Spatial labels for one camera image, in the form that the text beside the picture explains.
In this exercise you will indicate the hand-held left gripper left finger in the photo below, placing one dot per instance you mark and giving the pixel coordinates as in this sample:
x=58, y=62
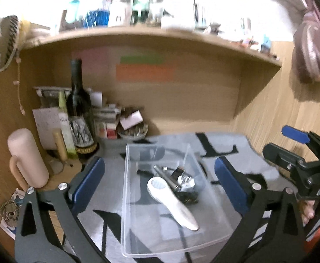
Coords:
x=87, y=186

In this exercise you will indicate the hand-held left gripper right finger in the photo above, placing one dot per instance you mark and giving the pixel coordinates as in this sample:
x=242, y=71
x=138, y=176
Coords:
x=231, y=189

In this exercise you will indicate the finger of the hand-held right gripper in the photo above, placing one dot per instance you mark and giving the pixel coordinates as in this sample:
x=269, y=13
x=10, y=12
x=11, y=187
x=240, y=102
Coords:
x=280, y=156
x=295, y=133

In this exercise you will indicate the metal tools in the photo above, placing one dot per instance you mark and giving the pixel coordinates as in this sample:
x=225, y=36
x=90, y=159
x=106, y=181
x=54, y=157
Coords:
x=165, y=178

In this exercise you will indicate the clear plastic storage box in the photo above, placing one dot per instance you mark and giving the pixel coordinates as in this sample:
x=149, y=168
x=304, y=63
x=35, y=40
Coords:
x=154, y=224

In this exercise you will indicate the person's right hand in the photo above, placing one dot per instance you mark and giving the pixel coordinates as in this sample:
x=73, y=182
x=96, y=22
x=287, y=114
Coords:
x=308, y=211

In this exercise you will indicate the white round coaster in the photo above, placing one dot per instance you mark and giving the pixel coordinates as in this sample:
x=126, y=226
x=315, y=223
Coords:
x=56, y=167

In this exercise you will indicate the grey mat with black pattern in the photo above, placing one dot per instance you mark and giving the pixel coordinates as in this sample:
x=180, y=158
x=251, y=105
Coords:
x=231, y=148

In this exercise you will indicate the white power adapter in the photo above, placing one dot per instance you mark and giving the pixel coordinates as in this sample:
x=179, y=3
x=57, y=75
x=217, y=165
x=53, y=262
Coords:
x=186, y=182

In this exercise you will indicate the green and white carton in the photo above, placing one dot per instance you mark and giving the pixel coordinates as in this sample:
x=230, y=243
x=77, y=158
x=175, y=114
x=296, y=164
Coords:
x=66, y=131

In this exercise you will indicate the red and white box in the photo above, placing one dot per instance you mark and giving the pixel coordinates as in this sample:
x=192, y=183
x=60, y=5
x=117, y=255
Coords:
x=111, y=131

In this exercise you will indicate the white handheld massager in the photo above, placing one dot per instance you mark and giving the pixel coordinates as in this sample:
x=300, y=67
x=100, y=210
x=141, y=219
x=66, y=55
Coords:
x=173, y=205

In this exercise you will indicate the white bowl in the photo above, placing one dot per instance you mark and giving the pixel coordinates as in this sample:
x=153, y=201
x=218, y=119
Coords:
x=134, y=133

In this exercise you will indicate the dark wine bottle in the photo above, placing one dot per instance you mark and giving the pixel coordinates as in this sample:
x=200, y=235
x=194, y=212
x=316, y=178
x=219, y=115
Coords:
x=79, y=115

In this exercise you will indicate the white paper box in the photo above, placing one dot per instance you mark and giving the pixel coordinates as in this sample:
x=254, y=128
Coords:
x=46, y=126

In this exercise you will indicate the pink hanging jacket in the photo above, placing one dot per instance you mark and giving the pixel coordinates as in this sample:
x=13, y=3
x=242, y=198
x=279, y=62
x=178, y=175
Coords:
x=313, y=46

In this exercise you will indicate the orange sticky note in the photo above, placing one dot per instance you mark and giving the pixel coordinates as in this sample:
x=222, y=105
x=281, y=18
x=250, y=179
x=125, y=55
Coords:
x=144, y=72

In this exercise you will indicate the pink sticky note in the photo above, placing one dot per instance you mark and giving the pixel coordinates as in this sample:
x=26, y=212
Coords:
x=90, y=57

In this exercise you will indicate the green sticky note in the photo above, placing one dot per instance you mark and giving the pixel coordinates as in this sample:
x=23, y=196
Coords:
x=142, y=59

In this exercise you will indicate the wooden shelf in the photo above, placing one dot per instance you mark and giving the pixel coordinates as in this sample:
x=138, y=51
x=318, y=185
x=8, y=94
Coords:
x=149, y=37

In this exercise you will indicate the row of shelf bottles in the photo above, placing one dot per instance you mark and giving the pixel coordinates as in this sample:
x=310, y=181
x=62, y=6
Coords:
x=138, y=13

